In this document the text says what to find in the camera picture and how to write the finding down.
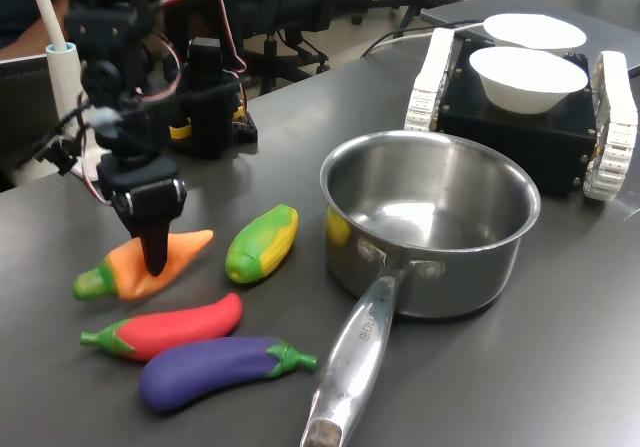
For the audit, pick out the orange toy carrot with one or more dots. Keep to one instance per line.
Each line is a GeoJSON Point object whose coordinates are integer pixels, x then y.
{"type": "Point", "coordinates": [120, 272]}

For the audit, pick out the black yellow table clamp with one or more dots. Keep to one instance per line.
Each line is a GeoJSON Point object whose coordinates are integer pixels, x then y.
{"type": "Point", "coordinates": [180, 131]}

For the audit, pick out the red toy chilli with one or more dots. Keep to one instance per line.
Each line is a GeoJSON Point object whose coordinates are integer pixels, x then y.
{"type": "Point", "coordinates": [185, 327]}

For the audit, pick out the green yellow toy corn cob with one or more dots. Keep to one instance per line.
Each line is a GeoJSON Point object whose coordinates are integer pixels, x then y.
{"type": "Point", "coordinates": [260, 247]}

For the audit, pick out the purple toy aubergine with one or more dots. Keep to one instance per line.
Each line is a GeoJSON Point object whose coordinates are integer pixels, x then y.
{"type": "Point", "coordinates": [210, 372]}

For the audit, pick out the dark grey laptop lid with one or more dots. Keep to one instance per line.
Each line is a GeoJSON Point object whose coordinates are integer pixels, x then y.
{"type": "Point", "coordinates": [25, 107]}

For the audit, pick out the black vehicle with white tracks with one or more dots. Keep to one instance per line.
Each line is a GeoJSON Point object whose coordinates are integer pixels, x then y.
{"type": "Point", "coordinates": [525, 142]}

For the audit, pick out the white bowl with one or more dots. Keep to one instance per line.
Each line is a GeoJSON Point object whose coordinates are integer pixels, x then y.
{"type": "Point", "coordinates": [525, 92]}
{"type": "Point", "coordinates": [535, 29]}

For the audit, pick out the white post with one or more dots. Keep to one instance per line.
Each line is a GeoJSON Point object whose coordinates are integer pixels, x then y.
{"type": "Point", "coordinates": [62, 77]}

